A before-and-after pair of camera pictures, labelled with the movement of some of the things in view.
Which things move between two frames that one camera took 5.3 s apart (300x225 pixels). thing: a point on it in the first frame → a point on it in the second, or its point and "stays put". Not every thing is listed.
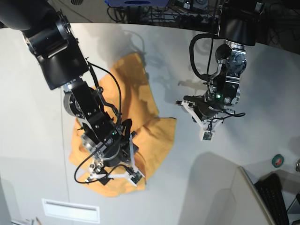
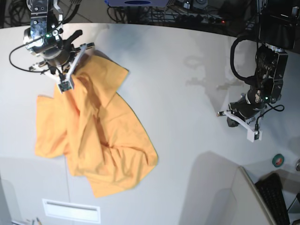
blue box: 138,3 stays put
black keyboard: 269,187 stays put
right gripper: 205,109 → 246,107
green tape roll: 277,160 stays put
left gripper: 117,153 → 56,56
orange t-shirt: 151,129 → 99,137
